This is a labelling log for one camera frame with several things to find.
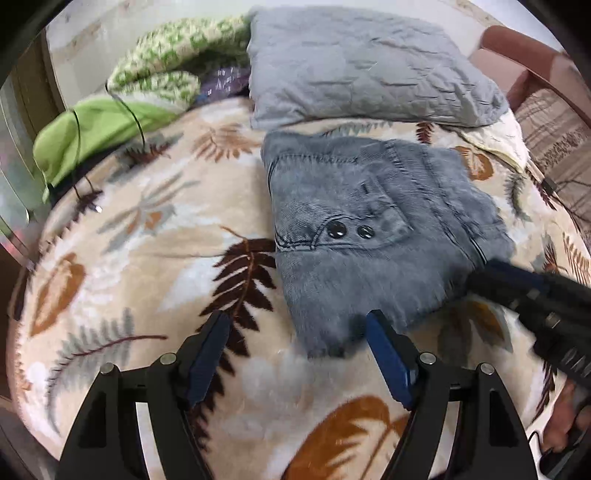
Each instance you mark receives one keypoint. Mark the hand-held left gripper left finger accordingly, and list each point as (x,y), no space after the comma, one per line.
(210,355)

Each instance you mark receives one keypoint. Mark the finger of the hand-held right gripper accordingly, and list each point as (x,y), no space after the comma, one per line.
(517,281)

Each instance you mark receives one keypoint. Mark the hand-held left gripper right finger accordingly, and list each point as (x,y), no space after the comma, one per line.
(388,360)

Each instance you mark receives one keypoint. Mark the grey denim jeans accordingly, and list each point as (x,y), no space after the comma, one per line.
(369,207)

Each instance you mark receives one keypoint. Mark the person's right hand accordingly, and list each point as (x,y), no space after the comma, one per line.
(565,415)

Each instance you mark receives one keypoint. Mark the leaf printed blanket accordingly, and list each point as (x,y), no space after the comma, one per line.
(138,258)

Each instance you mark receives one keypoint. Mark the cream sheet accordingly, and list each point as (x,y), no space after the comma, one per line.
(501,138)

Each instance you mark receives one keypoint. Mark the brown patterned cloth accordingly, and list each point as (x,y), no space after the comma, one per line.
(558,138)

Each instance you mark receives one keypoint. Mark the lime green cloth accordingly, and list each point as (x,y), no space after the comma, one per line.
(92,129)

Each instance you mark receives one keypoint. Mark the grey pillow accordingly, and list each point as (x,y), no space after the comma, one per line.
(360,69)

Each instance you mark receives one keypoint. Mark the purple patterned cloth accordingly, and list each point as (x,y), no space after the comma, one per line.
(224,81)

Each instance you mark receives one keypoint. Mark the green patterned white quilt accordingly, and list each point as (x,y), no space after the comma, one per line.
(161,60)

